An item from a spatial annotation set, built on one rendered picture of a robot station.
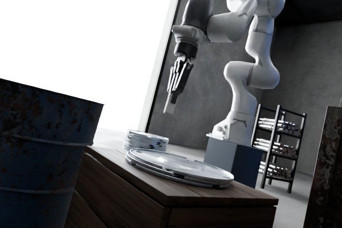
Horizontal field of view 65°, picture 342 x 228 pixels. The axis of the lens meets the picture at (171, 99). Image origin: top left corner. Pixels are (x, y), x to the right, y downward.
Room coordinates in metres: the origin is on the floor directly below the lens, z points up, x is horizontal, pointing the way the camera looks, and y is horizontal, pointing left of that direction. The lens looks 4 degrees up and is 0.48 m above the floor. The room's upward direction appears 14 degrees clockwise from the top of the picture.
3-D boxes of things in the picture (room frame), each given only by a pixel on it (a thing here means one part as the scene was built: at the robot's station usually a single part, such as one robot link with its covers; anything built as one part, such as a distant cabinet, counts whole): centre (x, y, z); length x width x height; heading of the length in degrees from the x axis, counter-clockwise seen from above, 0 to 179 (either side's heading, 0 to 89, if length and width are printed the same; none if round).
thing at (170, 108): (0.87, 0.00, 0.53); 0.03 x 0.01 x 0.07; 112
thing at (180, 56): (0.88, -0.01, 0.69); 0.08 x 0.07 x 0.09; 22
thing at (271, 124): (3.26, -1.34, 0.47); 0.46 x 0.43 x 0.95; 21
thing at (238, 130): (1.30, -0.32, 0.52); 0.22 x 0.19 x 0.14; 33
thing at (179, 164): (0.75, -0.07, 0.37); 0.29 x 0.29 x 0.01
